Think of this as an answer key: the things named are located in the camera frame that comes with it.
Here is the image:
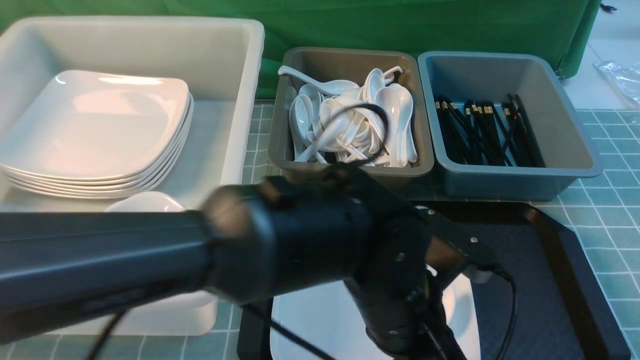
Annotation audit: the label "white square rice plate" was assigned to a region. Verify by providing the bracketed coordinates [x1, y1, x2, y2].
[270, 275, 482, 360]

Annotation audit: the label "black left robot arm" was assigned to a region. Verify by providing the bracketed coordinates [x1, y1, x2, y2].
[0, 162, 509, 360]

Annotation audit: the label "bottom stacked white plate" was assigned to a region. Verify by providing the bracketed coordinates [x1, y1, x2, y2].
[3, 112, 193, 199]

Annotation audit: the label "top stacked white square plate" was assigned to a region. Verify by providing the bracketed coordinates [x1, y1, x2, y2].
[1, 70, 192, 181]

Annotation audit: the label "pile of white spoons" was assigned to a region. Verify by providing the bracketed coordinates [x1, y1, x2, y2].
[278, 65, 418, 167]

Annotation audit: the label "brown spoon bin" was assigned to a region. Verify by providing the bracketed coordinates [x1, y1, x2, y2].
[267, 47, 435, 193]

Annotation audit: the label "large white plastic tub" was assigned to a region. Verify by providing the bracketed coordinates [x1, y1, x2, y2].
[0, 15, 265, 336]

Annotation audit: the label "bundle of black chopsticks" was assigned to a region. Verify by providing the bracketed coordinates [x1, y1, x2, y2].
[433, 93, 546, 168]

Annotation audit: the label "blue-grey chopstick bin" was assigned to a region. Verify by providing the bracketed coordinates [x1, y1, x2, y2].
[418, 51, 603, 201]

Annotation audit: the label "black serving tray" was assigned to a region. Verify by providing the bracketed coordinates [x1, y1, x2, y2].
[254, 200, 632, 360]

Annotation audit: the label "green checked tablecloth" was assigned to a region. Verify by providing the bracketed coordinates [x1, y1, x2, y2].
[0, 100, 640, 360]

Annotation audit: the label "green backdrop cloth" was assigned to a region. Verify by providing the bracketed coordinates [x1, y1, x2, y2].
[1, 0, 601, 99]

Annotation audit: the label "clear plastic bag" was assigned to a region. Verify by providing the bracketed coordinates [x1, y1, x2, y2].
[593, 61, 640, 109]

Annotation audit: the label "black cable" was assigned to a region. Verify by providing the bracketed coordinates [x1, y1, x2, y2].
[320, 101, 391, 168]

